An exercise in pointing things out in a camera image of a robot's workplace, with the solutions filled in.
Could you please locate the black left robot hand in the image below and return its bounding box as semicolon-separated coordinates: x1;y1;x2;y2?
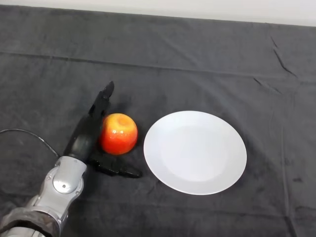
63;80;143;178

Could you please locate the red and yellow apple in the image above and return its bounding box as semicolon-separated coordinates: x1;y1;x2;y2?
98;113;138;156

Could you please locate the white round plate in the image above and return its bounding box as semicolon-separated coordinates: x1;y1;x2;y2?
143;110;248;196

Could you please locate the black cloth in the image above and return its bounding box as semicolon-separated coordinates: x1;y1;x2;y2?
0;4;316;237

